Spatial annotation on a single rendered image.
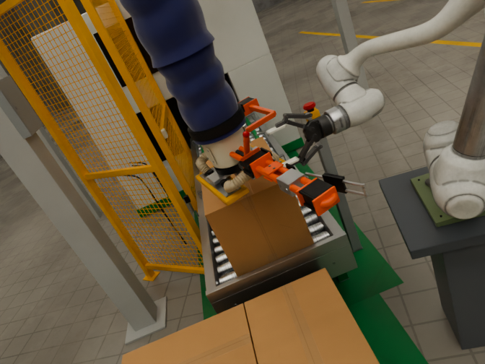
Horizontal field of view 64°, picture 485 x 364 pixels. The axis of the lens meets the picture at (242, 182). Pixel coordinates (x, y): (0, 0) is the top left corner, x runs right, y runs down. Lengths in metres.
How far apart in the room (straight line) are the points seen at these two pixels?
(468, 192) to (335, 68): 0.59
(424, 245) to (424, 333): 0.79
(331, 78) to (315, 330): 0.93
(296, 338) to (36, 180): 1.60
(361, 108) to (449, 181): 0.36
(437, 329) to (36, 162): 2.21
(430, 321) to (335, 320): 0.74
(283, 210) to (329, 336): 0.56
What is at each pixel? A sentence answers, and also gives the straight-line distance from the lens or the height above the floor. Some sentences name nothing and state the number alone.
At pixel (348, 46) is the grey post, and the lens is 4.63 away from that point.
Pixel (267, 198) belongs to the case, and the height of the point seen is 0.90.
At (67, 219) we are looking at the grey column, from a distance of 2.49.
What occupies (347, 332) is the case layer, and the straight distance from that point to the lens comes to 1.56.
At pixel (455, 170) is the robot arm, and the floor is 1.03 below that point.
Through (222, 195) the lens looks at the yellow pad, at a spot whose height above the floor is 1.09.
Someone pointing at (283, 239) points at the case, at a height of 0.67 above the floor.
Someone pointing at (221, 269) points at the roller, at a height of 0.54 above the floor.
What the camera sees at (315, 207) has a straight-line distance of 1.02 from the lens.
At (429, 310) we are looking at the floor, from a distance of 2.29.
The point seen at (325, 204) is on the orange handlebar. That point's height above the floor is 1.19.
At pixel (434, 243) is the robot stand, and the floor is 0.75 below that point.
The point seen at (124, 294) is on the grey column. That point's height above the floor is 0.33.
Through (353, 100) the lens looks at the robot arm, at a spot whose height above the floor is 1.26.
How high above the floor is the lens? 1.75
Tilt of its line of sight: 26 degrees down
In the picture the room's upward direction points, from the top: 25 degrees counter-clockwise
